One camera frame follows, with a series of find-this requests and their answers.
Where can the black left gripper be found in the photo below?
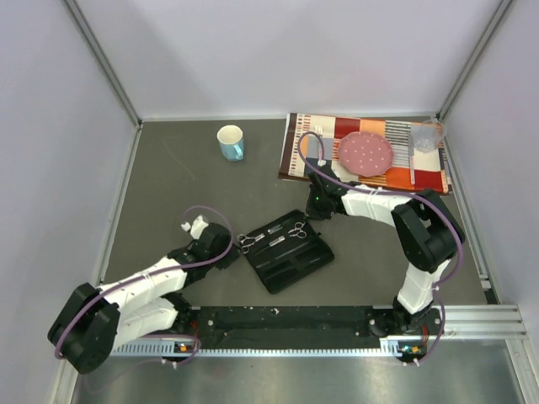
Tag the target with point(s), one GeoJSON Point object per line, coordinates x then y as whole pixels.
{"type": "Point", "coordinates": [228, 259]}

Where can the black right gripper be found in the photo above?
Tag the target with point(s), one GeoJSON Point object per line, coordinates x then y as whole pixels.
{"type": "Point", "coordinates": [312, 211]}

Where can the silver thinning scissors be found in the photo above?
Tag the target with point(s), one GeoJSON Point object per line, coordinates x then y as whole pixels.
{"type": "Point", "coordinates": [247, 241]}

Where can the silver straight scissors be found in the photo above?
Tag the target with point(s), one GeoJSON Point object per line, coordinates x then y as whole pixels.
{"type": "Point", "coordinates": [296, 231]}

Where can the long black barber comb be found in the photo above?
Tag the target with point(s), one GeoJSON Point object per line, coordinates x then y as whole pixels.
{"type": "Point", "coordinates": [300, 256]}

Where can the black zip tool case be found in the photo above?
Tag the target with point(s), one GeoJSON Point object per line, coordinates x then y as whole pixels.
{"type": "Point", "coordinates": [285, 275]}

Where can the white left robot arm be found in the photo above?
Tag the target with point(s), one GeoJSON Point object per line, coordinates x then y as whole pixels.
{"type": "Point", "coordinates": [96, 320]}

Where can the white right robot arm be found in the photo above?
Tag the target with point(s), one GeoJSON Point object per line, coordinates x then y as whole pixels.
{"type": "Point", "coordinates": [428, 233]}

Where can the pink polka dot plate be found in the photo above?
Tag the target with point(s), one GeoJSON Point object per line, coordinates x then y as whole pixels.
{"type": "Point", "coordinates": [365, 154]}

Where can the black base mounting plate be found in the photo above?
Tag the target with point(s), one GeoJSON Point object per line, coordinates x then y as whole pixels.
{"type": "Point", "coordinates": [299, 326]}

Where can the colourful patterned placemat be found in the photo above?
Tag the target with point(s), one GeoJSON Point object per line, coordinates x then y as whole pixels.
{"type": "Point", "coordinates": [300, 151]}

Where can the blue ceramic mug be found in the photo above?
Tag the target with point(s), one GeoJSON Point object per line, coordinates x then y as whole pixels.
{"type": "Point", "coordinates": [230, 138]}

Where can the clear plastic cup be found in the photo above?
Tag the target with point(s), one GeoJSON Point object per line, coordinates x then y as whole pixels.
{"type": "Point", "coordinates": [428, 135]}

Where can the pink handled fork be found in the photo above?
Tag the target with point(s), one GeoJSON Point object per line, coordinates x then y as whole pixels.
{"type": "Point", "coordinates": [318, 129]}

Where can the pink handled knife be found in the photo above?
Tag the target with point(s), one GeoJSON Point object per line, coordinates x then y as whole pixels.
{"type": "Point", "coordinates": [411, 159]}

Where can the grey slotted cable duct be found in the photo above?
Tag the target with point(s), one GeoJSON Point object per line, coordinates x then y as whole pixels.
{"type": "Point", "coordinates": [146, 348]}

